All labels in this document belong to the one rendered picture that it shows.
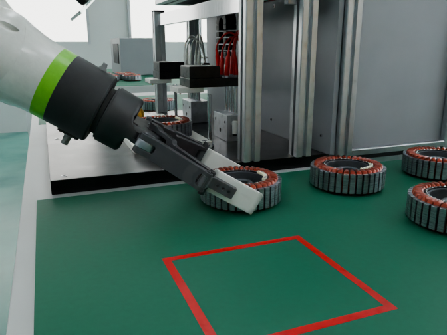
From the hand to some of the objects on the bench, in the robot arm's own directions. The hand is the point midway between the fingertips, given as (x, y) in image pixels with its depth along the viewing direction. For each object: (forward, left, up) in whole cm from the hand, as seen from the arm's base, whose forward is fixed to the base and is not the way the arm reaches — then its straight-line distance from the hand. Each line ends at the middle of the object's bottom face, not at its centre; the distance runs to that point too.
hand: (237, 183), depth 63 cm
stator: (0, 0, -2) cm, 2 cm away
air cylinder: (0, +58, 0) cm, 58 cm away
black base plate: (-10, +43, -2) cm, 44 cm away
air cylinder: (+5, +34, 0) cm, 35 cm away
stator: (-9, +31, +2) cm, 32 cm away
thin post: (0, +27, 0) cm, 27 cm away
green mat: (+24, -15, -4) cm, 29 cm away
